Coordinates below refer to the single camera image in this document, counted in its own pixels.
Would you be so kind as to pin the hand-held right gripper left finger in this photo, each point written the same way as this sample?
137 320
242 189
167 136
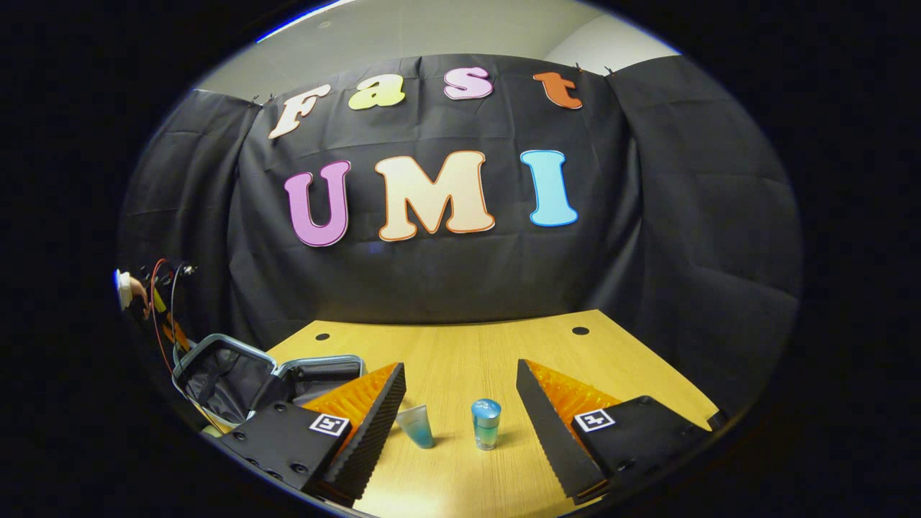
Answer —
370 439

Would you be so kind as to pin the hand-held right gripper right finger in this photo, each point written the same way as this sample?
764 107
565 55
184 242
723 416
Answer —
550 439

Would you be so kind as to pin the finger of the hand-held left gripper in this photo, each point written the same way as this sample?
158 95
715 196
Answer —
176 334

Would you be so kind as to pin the blue squeeze tube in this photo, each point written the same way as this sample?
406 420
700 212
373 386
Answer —
419 428

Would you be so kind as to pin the blue round-cap bottle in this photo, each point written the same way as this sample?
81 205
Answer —
486 428

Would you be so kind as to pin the white scalloped suitcase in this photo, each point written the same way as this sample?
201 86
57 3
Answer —
223 381

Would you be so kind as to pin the black backdrop cloth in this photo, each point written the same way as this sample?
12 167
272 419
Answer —
432 280

